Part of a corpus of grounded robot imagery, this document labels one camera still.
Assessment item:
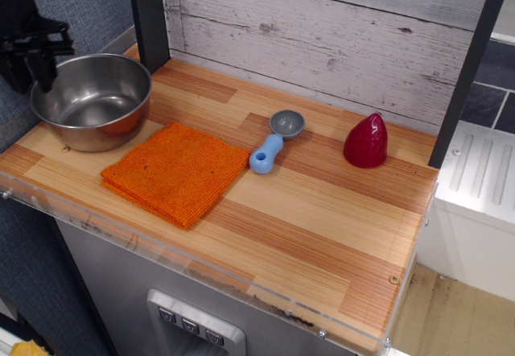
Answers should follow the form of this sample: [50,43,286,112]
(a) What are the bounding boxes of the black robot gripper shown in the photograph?
[1,0,74,94]

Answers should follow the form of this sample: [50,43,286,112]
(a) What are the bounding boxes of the stainless steel bowl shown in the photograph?
[30,54,153,152]

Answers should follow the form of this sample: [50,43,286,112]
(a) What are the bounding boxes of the folded orange cloth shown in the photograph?
[101,122,249,230]

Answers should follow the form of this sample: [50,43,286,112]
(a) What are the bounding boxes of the clear acrylic table edge guard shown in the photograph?
[1,173,393,355]

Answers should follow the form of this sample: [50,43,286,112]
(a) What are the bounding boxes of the blue grey toy scoop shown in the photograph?
[249,110,306,175]

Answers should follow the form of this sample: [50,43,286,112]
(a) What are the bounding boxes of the yellow object at corner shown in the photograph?
[9,341,50,356]

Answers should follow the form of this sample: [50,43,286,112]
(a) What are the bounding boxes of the silver toy fridge dispenser panel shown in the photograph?
[146,288,247,355]

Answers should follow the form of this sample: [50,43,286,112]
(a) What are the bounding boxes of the red toy strawberry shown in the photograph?
[343,113,388,168]

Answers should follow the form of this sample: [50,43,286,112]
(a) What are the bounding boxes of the white toy sink counter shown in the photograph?
[416,122,514,300]

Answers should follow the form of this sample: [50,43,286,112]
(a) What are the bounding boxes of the dark grey left post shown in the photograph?
[131,0,170,73]

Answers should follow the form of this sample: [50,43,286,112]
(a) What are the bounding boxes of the dark grey post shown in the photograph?
[131,0,170,73]
[428,0,505,168]

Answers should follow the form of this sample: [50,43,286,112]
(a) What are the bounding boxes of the dark grey right post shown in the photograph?
[428,0,505,168]

